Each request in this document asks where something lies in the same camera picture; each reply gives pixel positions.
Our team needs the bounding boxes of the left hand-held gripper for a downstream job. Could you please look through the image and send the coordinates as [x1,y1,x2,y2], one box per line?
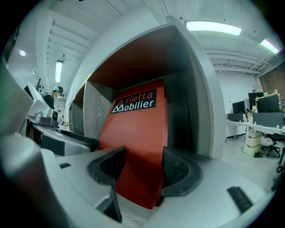
[20,81,100,157]

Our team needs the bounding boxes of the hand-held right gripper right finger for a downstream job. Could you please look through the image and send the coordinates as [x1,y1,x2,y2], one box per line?
[144,146,268,228]

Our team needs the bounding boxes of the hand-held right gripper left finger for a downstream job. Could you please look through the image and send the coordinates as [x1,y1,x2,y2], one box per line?
[55,146,134,228]

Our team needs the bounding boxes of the red hardcover book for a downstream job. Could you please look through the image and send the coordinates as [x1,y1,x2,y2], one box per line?
[97,79,168,210]

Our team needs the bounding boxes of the white office desk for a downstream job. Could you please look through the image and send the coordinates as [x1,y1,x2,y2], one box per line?
[225,119,285,143]

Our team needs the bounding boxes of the large black computer monitor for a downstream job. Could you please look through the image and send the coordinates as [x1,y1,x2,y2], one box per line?
[256,94,281,114]

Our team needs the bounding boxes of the stacked storage boxes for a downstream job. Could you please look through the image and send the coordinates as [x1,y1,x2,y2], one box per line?
[243,130,263,156]

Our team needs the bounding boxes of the long ceiling lamp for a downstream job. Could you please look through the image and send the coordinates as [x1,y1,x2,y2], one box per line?
[54,59,63,83]

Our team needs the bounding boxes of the black office chair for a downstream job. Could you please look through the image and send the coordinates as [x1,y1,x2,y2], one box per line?
[262,132,285,159]

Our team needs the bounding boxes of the wide ceiling lamp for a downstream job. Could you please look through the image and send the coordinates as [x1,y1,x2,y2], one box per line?
[260,39,279,54]
[185,20,242,37]

